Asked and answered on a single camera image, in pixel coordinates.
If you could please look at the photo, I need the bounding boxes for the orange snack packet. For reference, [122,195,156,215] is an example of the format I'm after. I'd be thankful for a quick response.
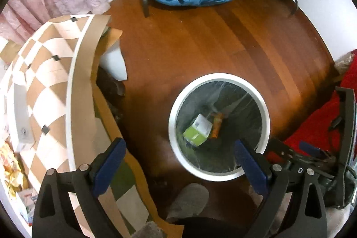
[210,112,224,139]

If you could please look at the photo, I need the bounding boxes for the round white trash bin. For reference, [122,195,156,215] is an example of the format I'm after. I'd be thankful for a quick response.
[168,73,270,182]

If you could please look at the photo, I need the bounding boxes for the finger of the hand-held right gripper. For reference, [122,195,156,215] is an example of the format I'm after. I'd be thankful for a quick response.
[300,141,335,163]
[265,138,300,169]

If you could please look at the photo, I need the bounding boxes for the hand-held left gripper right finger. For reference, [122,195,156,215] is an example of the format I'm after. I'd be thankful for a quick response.
[234,139,328,238]

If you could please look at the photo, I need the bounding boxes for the grey slipper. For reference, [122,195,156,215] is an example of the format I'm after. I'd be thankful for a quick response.
[131,221,168,238]
[167,183,210,223]

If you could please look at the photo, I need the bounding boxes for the red blanket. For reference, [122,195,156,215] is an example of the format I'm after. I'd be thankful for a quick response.
[265,50,357,160]

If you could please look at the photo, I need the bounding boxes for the person's dark trouser leg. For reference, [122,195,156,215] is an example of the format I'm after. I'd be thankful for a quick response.
[178,217,251,238]

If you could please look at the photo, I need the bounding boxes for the pink and white packet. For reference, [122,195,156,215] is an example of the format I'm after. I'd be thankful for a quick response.
[15,188,38,227]

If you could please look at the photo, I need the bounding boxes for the clear plastic bag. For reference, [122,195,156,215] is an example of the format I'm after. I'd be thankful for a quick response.
[335,52,355,75]

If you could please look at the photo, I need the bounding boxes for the brown checkered tablecloth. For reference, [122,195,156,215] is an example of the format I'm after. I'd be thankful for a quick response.
[0,14,185,238]

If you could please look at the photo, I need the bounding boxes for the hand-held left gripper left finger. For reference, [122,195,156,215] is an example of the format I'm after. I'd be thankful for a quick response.
[32,138,127,238]

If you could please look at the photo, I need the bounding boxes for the clear plastic bin liner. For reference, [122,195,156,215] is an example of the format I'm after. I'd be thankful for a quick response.
[176,80,264,172]

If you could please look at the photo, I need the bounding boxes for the green and white carton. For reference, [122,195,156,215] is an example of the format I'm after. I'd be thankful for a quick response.
[183,114,213,147]

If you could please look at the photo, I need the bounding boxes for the yellow snack packet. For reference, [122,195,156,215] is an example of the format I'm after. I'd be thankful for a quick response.
[0,140,25,197]

